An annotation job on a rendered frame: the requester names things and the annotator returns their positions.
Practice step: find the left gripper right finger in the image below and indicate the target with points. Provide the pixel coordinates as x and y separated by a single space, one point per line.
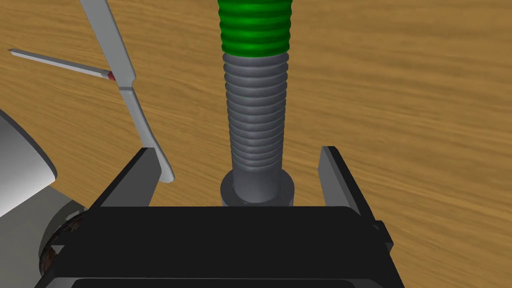
335 184

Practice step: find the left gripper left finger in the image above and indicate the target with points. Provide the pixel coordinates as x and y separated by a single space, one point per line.
134 186

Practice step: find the green and grey ribbed cylinder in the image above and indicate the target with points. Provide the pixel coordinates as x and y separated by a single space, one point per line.
256 104

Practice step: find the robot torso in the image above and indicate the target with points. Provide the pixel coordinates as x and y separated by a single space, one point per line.
20 168

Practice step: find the grey table knife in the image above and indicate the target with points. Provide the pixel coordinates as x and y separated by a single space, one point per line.
115 48

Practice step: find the thin grey red-banded stick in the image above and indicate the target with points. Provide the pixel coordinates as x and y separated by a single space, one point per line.
60 63

